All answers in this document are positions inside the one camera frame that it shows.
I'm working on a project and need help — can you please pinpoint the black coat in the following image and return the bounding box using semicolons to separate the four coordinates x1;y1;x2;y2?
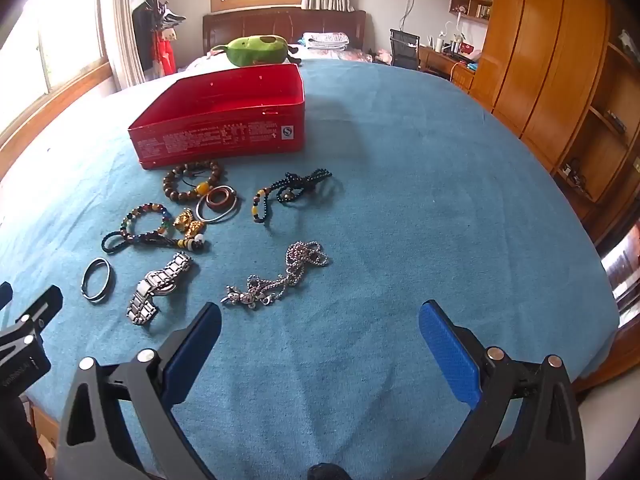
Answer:
132;2;157;73

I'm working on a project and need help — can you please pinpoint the wide copper ring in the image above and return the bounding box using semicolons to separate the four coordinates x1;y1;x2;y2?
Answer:
205;186;237;210

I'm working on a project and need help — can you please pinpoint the thin silver bangle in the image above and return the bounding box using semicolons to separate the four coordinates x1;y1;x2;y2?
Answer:
195;186;242;224

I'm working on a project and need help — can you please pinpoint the wooden wall bookshelf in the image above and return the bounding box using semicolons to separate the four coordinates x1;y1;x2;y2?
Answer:
448;0;497;22

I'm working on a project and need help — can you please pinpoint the silver wristwatch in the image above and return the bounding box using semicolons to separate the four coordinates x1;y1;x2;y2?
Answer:
126;251;193;327

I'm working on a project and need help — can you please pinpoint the green plush toy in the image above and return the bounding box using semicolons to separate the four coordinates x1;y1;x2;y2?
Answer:
210;34;301;68

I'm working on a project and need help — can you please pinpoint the wooden bed headboard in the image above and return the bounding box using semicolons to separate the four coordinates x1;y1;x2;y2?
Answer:
202;8;367;56

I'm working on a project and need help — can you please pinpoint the large wooden frame window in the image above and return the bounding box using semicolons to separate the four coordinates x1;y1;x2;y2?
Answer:
0;0;113;171

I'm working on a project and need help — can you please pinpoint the wooden wardrobe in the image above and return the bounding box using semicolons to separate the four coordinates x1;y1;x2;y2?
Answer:
430;0;640;241

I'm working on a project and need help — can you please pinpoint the wooden desk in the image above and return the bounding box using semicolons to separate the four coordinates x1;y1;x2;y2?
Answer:
417;45;477;93

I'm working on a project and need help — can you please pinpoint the red tin box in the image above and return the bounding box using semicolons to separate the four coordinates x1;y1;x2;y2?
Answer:
127;63;306;171

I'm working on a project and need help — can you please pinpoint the bed with floral sheet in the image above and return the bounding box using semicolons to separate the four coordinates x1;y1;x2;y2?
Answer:
177;46;401;73

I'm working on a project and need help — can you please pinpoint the black and silver bangle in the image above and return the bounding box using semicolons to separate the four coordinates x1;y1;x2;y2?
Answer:
81;257;113;304

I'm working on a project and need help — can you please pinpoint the multicolour bead bracelet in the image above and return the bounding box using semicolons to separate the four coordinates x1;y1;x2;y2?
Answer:
119;202;173;243

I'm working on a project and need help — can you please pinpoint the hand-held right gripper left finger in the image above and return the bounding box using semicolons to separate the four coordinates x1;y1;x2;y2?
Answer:
55;301;223;480

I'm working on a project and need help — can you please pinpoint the black bead necklace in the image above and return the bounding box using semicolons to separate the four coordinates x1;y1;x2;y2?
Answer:
251;167;333;226

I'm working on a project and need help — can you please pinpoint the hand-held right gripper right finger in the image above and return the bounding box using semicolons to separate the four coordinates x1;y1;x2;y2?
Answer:
418;299;587;480

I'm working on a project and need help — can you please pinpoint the gold charm black cord keychain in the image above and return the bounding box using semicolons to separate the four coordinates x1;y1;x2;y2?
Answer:
101;208;208;256

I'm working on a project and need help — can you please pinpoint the red garment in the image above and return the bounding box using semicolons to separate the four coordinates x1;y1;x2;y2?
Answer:
152;30;177;78

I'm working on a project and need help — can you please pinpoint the black office chair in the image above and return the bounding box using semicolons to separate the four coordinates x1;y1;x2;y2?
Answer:
389;28;421;71

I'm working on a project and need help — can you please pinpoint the silver chain necklace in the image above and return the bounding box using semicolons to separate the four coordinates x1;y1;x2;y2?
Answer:
220;240;331;311

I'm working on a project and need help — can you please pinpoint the white window curtain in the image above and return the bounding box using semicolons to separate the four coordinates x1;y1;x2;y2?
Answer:
112;0;147;88

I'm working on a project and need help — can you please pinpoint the brown wooden bead bracelet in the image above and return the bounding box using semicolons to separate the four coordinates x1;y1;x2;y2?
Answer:
162;160;228;206

